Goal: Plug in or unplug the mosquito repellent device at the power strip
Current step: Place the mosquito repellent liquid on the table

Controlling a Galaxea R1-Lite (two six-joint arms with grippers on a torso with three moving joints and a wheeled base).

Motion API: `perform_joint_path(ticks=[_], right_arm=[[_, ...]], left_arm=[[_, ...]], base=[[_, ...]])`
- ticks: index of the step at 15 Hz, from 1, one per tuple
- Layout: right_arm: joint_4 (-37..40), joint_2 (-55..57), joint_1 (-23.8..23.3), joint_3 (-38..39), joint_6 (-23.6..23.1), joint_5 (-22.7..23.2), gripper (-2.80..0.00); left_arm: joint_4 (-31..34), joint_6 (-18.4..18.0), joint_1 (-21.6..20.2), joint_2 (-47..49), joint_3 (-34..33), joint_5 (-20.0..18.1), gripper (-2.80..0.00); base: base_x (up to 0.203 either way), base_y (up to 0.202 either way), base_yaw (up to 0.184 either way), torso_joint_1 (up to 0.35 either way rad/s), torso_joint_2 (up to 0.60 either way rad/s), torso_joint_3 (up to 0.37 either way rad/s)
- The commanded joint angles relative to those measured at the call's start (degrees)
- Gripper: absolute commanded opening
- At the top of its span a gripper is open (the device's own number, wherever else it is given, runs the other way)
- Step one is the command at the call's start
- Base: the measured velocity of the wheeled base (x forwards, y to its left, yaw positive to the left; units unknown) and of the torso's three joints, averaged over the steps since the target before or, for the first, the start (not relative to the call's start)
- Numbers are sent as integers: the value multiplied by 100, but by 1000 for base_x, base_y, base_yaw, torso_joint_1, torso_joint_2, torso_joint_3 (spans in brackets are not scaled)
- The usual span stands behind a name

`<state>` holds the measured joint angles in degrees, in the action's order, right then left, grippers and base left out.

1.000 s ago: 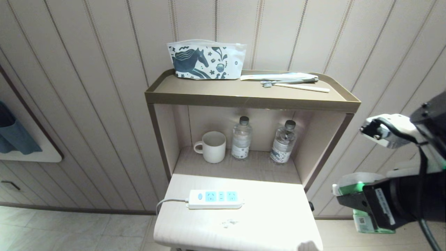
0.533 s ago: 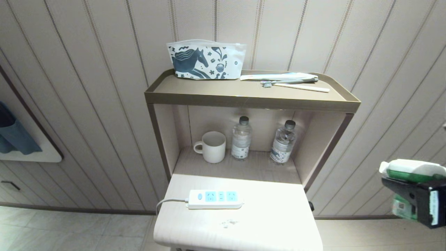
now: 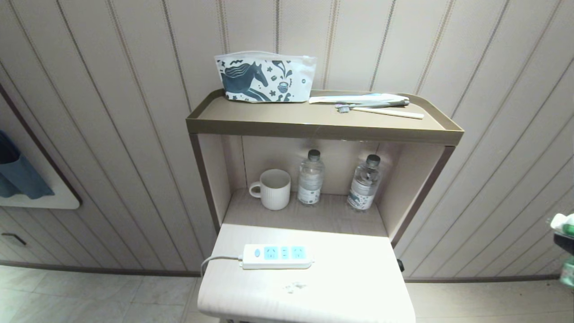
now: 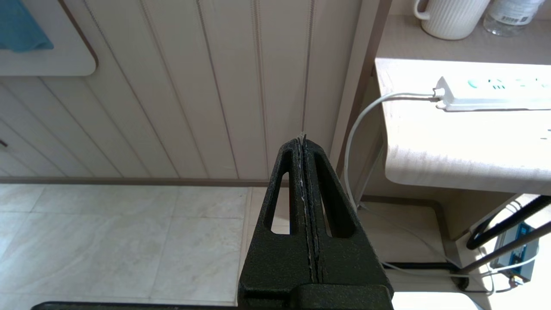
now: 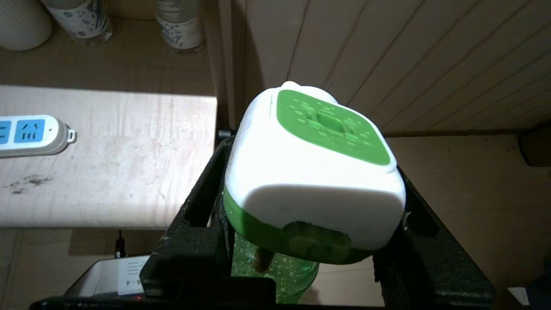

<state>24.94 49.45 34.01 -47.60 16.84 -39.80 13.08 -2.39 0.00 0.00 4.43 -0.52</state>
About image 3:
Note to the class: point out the white power strip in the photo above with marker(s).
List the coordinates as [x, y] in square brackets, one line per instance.
[276, 256]

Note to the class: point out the clear plastic water bottle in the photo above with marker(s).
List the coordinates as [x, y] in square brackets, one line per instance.
[310, 179]
[364, 185]

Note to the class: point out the white ribbed mug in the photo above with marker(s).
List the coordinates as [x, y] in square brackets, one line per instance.
[275, 190]

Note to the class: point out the beige bedside shelf unit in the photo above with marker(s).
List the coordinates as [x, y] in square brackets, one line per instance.
[314, 188]

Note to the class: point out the white horse print pouch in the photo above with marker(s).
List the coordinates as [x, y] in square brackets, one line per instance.
[264, 79]

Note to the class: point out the white toothpaste tube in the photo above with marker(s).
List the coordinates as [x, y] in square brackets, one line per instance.
[354, 98]

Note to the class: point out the grey toothbrush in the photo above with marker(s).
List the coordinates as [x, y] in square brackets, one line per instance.
[376, 105]

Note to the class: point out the white toothbrush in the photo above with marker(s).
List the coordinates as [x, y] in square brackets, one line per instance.
[394, 112]

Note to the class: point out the blue cloth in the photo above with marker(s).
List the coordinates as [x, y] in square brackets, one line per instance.
[18, 177]

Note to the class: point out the green and white object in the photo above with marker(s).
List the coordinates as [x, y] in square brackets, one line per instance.
[564, 224]

